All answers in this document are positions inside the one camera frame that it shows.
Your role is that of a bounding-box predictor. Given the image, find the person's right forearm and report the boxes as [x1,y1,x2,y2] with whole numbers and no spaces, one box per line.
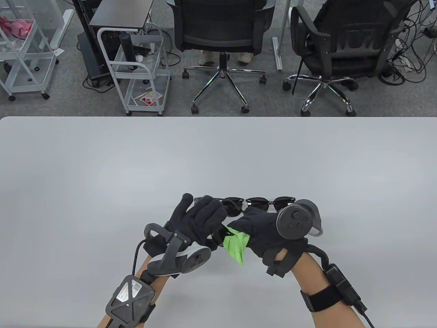
[277,251,367,328]

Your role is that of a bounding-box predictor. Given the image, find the green cleaning cloth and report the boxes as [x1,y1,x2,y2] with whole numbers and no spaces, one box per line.
[223,226,250,267]

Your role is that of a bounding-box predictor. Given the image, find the black wrist sensor box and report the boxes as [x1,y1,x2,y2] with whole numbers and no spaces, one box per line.
[300,264,368,313]
[105,275,156,328]

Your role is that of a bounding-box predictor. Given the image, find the black computer tower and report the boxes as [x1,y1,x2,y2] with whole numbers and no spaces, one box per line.
[77,31,115,87]

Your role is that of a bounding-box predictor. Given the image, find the thin metal frame sunglasses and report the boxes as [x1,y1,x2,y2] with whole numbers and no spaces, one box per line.
[194,196,246,218]

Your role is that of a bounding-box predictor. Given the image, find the grey left hand controller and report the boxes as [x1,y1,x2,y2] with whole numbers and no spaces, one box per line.
[144,223,212,277]

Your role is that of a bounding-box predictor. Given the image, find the black ribbed-back office chair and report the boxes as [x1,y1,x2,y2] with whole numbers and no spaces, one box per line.
[283,0,415,117]

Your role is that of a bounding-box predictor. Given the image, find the white power strip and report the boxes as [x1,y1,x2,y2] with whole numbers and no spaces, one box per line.
[396,55,414,71]

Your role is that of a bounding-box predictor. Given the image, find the white rolling wire cart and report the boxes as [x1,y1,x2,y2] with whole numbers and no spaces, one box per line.
[0,0,60,101]

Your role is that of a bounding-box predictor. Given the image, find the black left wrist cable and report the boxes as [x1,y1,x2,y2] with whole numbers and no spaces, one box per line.
[133,239,146,278]

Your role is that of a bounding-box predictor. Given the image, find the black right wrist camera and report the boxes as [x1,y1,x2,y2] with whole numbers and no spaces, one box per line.
[266,260,289,279]

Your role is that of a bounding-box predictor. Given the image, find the grey hand controller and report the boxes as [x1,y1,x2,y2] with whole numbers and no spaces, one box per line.
[276,199,324,240]
[144,223,212,277]

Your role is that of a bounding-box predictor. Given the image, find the person's right hand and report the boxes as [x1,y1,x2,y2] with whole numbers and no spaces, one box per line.
[225,208,309,269]

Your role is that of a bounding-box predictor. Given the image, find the person's left hand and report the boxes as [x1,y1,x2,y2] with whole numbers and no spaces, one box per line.
[143,193,228,257]

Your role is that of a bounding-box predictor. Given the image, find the black cylindrical bottle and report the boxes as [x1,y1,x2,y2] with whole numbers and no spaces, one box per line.
[119,32,139,71]

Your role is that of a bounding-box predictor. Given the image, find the white desk leg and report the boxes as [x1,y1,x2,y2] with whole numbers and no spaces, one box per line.
[272,0,293,71]

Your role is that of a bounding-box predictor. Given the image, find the black mesh-back office chair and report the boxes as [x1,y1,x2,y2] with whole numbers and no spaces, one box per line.
[167,0,276,115]

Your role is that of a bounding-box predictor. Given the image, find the dark brown small table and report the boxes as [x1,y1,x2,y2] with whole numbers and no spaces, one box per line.
[89,0,156,32]

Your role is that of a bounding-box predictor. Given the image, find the white desk foot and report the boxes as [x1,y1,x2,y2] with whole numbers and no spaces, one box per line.
[51,9,74,51]

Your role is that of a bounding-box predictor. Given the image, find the black left wrist sensor box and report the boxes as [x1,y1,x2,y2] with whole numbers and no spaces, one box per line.
[105,275,156,328]

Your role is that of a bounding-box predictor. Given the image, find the black browline sunglasses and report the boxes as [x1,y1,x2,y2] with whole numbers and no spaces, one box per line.
[246,196,297,213]

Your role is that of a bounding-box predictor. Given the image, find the grey right hand controller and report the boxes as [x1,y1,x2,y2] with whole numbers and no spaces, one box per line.
[276,199,324,240]

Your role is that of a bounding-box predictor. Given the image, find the black thick frame sunglasses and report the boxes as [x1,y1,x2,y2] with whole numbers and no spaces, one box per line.
[208,224,236,247]

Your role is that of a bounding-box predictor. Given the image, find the pink cloth bundle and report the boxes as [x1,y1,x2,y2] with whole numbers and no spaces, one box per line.
[0,15,34,38]

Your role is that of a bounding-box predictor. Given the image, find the white rolling cart with handle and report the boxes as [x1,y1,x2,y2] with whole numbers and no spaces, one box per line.
[97,23,172,117]

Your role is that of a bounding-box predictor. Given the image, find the black right wrist sensor box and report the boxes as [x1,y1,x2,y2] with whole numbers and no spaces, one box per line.
[300,264,368,313]

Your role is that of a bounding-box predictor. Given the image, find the bundle of black cables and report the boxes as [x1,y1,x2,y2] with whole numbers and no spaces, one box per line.
[377,0,437,86]

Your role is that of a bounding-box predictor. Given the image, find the red and white card packet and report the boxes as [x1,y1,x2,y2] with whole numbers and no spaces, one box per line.
[139,91,164,106]

